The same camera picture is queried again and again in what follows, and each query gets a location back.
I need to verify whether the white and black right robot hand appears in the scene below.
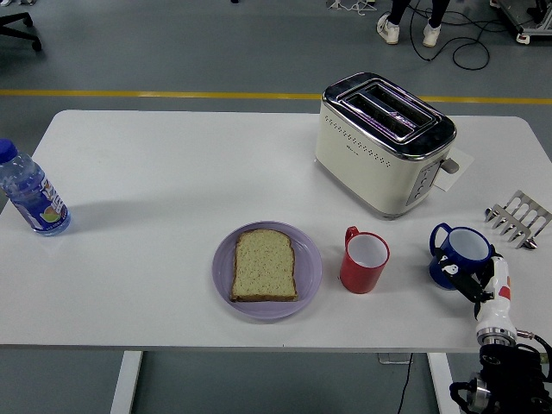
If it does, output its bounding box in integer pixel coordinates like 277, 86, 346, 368
433, 246, 518, 334

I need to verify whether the blue enamel mug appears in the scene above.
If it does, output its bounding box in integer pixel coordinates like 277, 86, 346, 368
429, 223, 495, 291

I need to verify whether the red enamel mug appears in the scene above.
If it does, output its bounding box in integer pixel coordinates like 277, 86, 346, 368
339, 225, 392, 295

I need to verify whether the white table leg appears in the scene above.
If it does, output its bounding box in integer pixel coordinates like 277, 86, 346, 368
426, 353, 461, 414
110, 351, 144, 414

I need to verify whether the silver metal toast rack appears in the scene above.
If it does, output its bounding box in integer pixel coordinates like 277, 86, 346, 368
484, 191, 552, 251

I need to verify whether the white paper sheet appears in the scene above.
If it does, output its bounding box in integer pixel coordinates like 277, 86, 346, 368
433, 146, 475, 192

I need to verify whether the cream and chrome toaster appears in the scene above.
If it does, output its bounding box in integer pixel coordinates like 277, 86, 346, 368
313, 72, 461, 221

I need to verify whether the purple round plate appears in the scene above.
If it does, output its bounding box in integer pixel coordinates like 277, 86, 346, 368
211, 221, 323, 321

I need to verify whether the slice of toast bread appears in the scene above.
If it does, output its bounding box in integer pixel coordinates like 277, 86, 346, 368
229, 229, 299, 303

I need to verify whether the grey equipment cart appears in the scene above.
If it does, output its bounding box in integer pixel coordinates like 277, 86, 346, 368
489, 0, 552, 45

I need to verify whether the person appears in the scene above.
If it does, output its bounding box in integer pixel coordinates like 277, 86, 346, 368
376, 0, 449, 47

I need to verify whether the yellow floor tape line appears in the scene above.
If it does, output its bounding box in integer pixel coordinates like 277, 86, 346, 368
0, 89, 552, 106

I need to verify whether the clear bottle with blue cap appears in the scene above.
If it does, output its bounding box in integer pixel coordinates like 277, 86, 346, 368
0, 138, 72, 237

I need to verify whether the black office chair base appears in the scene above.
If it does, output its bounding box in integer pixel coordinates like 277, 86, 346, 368
0, 11, 43, 53

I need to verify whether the grey under-table bracket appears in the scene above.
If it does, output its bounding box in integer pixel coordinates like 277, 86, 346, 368
377, 353, 413, 366

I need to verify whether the thin black hanging cable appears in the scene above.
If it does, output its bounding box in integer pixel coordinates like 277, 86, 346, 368
395, 353, 415, 414

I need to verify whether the black floor cable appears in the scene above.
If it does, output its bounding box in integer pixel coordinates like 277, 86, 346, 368
407, 0, 525, 71

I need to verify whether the white tangled cable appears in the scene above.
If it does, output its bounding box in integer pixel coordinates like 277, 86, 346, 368
325, 0, 376, 17

